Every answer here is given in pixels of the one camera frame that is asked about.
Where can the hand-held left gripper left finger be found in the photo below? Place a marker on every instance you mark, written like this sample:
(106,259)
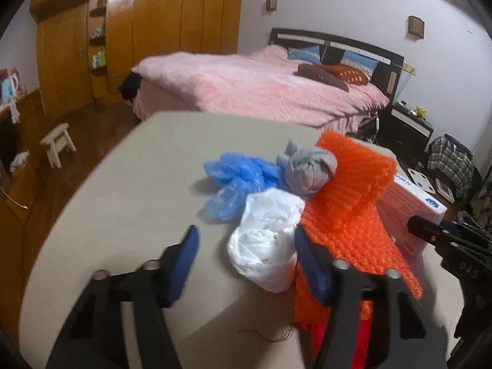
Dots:
(184,261)

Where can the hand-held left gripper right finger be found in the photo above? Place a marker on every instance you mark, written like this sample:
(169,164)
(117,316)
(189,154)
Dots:
(309,265)

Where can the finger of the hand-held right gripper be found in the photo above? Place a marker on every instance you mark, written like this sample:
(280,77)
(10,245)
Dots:
(422,228)
(450,227)

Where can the white and pink cardboard box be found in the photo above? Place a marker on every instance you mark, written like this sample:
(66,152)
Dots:
(407,203)

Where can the white plastic bag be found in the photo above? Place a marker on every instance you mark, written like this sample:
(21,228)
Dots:
(265,238)

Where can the orange bubble wrap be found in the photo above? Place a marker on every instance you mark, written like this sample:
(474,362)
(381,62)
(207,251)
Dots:
(346,207)

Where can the flat white and red board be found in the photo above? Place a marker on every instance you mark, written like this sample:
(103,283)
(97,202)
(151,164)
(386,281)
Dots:
(445,190)

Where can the white bathroom scale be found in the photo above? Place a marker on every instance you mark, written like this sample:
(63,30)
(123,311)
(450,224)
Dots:
(422,178)

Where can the plaid bag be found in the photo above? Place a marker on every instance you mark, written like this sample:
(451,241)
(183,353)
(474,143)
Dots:
(451,165)

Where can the red plastic bag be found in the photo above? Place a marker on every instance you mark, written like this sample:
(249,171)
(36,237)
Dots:
(317,340)

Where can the grey sock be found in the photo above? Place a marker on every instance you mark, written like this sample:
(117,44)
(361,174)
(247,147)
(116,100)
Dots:
(307,169)

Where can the dark nightstand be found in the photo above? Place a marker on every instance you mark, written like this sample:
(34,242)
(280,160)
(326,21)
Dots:
(403,134)

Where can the blue plastic bag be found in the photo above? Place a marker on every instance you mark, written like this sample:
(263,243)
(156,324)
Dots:
(238,176)

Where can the yellow plush toy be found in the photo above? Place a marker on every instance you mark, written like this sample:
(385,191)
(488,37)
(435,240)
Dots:
(420,112)

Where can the bed with dark headboard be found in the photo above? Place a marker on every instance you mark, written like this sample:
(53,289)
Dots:
(384,73)

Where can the orange dotted pillow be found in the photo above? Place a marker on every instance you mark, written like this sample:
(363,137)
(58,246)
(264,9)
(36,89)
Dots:
(348,73)

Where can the wooden dresser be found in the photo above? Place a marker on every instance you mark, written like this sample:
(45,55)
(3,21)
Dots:
(23,196)

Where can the blue pillow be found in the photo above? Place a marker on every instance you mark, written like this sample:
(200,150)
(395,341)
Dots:
(361,63)
(305,54)

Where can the small white wooden stool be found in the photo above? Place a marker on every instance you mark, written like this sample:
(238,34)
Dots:
(57,136)

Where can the black cloth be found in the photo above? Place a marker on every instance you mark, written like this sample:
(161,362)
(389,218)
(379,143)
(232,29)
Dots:
(130,86)

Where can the brown cushion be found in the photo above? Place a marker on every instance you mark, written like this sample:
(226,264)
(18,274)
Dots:
(319,75)

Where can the pink blanket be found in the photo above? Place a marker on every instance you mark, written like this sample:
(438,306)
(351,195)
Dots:
(238,80)

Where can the crumpled white cloth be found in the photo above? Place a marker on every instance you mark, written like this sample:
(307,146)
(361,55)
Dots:
(19,161)

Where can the green box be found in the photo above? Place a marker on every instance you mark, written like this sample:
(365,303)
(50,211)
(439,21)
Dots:
(98,57)

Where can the hanging white cloth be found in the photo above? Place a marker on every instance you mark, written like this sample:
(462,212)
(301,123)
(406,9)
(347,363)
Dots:
(14,112)

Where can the wooden wardrobe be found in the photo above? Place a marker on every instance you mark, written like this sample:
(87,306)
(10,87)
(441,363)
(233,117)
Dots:
(161,19)

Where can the wall outlet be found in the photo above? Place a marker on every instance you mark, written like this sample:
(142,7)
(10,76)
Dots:
(409,69)

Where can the wooden wall lamp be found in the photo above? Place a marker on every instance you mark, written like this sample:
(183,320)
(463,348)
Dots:
(416,26)
(271,4)

